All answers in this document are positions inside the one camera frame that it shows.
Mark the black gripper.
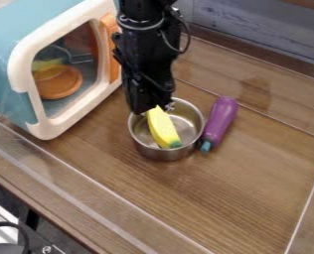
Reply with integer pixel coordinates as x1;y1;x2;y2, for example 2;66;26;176
112;16;187;115

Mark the yellow toy banana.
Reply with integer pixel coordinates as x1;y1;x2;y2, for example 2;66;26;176
146;106;182;149

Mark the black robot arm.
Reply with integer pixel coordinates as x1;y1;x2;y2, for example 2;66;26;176
112;0;192;115

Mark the silver metal pot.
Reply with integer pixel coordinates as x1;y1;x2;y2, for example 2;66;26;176
128;98;205;161

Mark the purple toy eggplant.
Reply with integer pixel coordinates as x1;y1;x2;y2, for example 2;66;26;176
201;96;237;153

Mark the orange plate in microwave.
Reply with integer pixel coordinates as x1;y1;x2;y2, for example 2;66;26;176
33;64;82;100

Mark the blue white toy microwave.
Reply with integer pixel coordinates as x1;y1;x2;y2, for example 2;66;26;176
0;0;121;140

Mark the black cable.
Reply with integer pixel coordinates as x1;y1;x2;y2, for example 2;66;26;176
0;221;31;254

